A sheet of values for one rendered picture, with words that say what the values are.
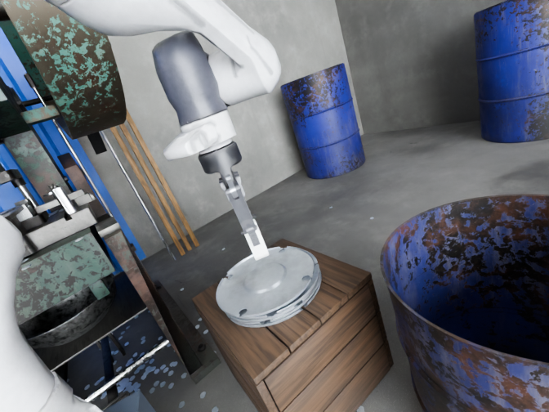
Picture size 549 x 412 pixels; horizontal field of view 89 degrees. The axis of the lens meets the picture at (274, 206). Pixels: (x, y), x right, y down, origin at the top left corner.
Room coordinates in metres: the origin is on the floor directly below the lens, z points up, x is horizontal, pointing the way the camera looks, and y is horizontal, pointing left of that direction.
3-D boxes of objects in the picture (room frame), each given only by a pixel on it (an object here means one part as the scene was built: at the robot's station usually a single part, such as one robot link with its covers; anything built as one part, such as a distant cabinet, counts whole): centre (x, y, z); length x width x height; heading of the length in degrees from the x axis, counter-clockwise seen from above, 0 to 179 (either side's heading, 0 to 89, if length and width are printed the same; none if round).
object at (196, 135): (0.51, 0.08, 0.81); 0.13 x 0.12 x 0.05; 95
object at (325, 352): (0.68, 0.09, 0.18); 0.40 x 0.38 x 0.35; 28
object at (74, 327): (0.94, 0.84, 0.36); 0.34 x 0.34 x 0.10
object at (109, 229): (1.20, 0.68, 0.45); 0.92 x 0.12 x 0.90; 31
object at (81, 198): (1.03, 0.69, 0.76); 0.17 x 0.06 x 0.10; 121
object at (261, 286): (0.68, 0.09, 0.39); 0.29 x 0.29 x 0.01
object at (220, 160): (0.53, 0.06, 0.74); 0.08 x 0.07 x 0.09; 5
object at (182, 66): (0.57, 0.05, 0.90); 0.18 x 0.10 x 0.13; 154
